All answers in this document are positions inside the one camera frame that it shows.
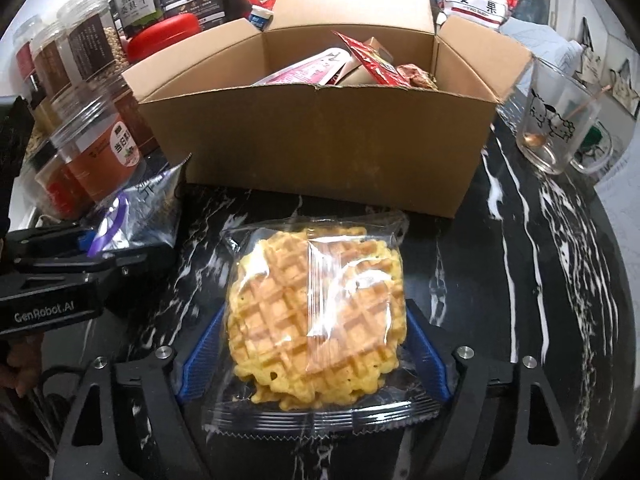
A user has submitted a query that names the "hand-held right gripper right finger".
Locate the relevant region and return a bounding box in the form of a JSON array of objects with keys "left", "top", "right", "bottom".
[{"left": 405, "top": 297, "right": 586, "bottom": 480}]

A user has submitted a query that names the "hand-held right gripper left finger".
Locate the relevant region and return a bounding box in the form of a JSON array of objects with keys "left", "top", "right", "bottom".
[{"left": 55, "top": 305, "right": 226, "bottom": 480}]

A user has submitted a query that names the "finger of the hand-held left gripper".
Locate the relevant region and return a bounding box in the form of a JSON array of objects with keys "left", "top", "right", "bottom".
[
  {"left": 15, "top": 254, "right": 149, "bottom": 281},
  {"left": 7, "top": 225, "right": 96, "bottom": 258}
]

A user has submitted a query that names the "purple snack packet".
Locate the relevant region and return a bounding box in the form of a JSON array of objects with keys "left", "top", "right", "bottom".
[{"left": 82, "top": 152, "right": 193, "bottom": 256}]

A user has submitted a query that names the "clear-wrapped waffle packet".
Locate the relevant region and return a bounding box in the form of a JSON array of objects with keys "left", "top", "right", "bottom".
[{"left": 202, "top": 210, "right": 441, "bottom": 433}]

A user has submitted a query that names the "brown cardboard box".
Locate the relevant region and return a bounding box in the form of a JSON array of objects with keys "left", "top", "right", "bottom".
[{"left": 121, "top": 0, "right": 533, "bottom": 218}]

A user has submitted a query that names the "brown coffee packet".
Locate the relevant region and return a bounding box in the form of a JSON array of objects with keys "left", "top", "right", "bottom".
[{"left": 397, "top": 62, "right": 438, "bottom": 91}]

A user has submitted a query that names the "pink red stick packet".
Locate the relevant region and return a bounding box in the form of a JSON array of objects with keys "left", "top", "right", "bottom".
[{"left": 252, "top": 49, "right": 351, "bottom": 86}]

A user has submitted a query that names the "red snack packet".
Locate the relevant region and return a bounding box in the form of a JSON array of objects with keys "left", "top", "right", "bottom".
[{"left": 332, "top": 30, "right": 401, "bottom": 86}]

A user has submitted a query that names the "person's left hand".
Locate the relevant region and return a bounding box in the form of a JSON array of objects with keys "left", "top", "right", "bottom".
[{"left": 0, "top": 335, "right": 31, "bottom": 393}]

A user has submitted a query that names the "brown label jar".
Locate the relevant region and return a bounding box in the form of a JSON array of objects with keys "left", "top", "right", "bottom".
[{"left": 30, "top": 20, "right": 71, "bottom": 96}]

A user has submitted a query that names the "tall red label jar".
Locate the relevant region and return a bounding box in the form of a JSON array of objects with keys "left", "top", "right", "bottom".
[{"left": 12, "top": 15, "right": 46, "bottom": 86}]

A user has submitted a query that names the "dark label jar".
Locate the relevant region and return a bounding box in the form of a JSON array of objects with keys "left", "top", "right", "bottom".
[{"left": 57, "top": 0, "right": 126, "bottom": 86}]

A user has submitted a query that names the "red canister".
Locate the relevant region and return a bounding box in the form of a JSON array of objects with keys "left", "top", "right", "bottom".
[{"left": 126, "top": 14, "right": 201, "bottom": 63}]

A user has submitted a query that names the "glass mug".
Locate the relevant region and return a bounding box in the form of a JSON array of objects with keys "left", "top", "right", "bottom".
[{"left": 515, "top": 55, "right": 618, "bottom": 176}]

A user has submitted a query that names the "thin stir stick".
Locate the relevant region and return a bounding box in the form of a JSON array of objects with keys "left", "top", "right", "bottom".
[{"left": 522, "top": 85, "right": 613, "bottom": 148}]

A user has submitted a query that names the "small white blue packet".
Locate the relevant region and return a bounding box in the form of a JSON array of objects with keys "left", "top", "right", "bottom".
[{"left": 247, "top": 5, "right": 276, "bottom": 31}]

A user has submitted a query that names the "white tote bag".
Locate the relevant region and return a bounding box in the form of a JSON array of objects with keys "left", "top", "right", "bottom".
[
  {"left": 580, "top": 17, "right": 608, "bottom": 76},
  {"left": 607, "top": 57, "right": 640, "bottom": 111}
]

